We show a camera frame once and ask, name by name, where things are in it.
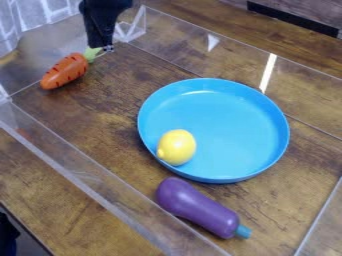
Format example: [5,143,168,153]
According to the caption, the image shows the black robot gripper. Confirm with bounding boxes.
[78,0,133,52]

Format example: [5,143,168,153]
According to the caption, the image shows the orange toy carrot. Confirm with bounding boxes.
[40,48,104,90]

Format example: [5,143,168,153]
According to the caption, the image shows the yellow toy lemon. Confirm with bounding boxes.
[156,129,196,166]

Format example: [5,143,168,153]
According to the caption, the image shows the purple toy eggplant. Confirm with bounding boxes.
[156,177,251,239]

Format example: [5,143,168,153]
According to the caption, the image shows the blue round tray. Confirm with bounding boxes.
[137,78,289,184]

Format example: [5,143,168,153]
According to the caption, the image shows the white patterned curtain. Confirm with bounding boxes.
[0,0,81,58]

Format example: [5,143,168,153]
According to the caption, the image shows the clear acrylic enclosure wall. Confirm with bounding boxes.
[0,0,342,256]

